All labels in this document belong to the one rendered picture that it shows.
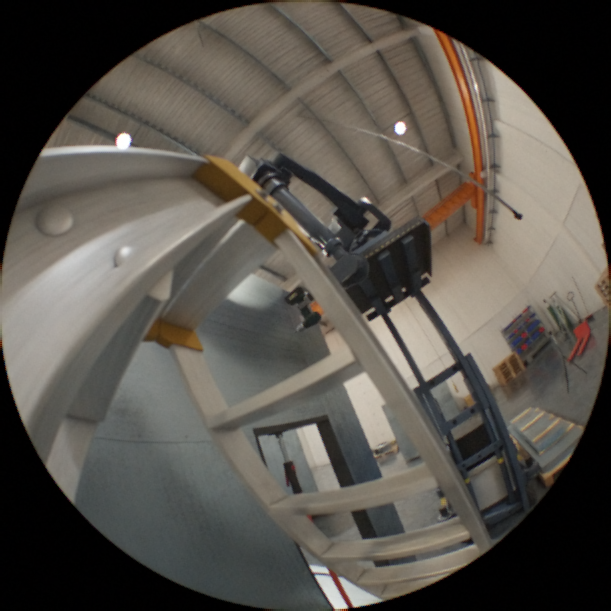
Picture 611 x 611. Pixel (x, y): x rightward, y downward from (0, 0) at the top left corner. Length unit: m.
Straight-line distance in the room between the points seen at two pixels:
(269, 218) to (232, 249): 0.09
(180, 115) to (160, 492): 6.39
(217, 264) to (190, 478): 0.67
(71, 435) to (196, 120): 6.15
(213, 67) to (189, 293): 6.08
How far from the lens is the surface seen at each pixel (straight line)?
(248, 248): 0.33
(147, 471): 0.76
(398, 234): 1.68
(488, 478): 2.82
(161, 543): 0.81
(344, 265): 1.07
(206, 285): 0.38
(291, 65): 6.35
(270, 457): 5.37
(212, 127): 6.18
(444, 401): 6.56
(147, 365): 0.84
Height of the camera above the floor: 2.02
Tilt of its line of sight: 34 degrees up
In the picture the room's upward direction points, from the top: 22 degrees counter-clockwise
